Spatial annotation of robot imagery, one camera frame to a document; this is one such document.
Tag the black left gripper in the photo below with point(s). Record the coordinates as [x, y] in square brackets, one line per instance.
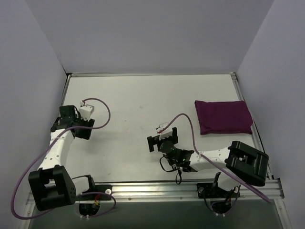
[84, 129]

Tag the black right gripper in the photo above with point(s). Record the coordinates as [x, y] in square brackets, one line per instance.
[162, 140]

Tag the purple surgical cloth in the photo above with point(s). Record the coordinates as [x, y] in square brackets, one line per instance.
[223, 117]

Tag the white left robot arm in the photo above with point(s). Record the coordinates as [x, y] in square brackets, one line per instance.
[51, 185]

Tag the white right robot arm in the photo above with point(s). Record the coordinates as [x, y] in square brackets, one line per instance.
[245, 162]

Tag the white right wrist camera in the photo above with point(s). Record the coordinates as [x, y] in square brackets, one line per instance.
[164, 131]

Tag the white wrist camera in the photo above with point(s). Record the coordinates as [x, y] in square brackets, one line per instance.
[85, 111]
[164, 131]

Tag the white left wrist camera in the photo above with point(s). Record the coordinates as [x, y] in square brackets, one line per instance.
[85, 111]

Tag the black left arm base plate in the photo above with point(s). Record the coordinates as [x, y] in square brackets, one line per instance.
[104, 190]

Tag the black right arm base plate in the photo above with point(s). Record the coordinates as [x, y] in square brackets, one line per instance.
[210, 190]

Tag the aluminium right rail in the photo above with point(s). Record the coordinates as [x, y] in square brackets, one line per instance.
[255, 134]

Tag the aluminium rail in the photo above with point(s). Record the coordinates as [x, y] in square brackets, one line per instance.
[255, 134]
[169, 191]

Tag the aluminium front rail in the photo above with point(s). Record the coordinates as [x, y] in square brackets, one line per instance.
[169, 191]

